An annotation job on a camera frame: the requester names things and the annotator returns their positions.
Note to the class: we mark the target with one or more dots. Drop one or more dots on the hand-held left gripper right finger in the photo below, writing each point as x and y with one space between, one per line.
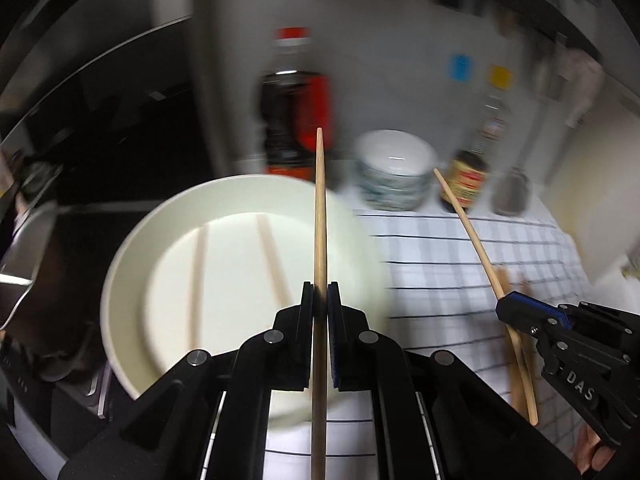
334 340

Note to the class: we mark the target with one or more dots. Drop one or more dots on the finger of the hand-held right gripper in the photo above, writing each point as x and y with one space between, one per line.
542 310
520 320

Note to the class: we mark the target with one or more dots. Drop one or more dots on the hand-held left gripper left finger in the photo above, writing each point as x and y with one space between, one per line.
306 320

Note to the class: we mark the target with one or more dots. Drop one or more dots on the wooden chopstick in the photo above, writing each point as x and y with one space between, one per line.
319 220
517 380
470 230

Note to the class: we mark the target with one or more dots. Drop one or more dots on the bunch of wooden chopsticks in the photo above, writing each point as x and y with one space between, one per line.
199 285

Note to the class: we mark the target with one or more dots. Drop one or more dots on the white divided container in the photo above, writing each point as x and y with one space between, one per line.
225 240

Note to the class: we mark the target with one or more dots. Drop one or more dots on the person's right hand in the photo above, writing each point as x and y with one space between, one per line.
590 455

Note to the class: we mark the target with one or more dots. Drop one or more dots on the white checkered cloth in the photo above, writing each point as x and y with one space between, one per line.
440 280

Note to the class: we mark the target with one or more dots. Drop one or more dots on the metal spatula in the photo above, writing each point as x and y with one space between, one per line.
510 192

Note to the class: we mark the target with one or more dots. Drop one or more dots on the white cutting board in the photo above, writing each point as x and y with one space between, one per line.
595 185

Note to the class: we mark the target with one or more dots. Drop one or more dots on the slim glass sauce bottle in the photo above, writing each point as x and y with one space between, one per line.
465 180

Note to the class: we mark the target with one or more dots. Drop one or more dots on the large dark sauce bottle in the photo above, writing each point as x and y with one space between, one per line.
285 110

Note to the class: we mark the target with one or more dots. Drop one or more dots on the hanging pale cloth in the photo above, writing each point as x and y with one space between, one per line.
582 85

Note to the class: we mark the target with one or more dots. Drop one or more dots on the yellow adhesive hook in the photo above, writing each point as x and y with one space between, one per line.
500 78

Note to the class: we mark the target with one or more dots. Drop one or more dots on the blue adhesive hook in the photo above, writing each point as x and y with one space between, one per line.
460 68

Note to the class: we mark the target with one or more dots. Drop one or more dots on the black kitchen appliance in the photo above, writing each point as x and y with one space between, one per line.
125 110

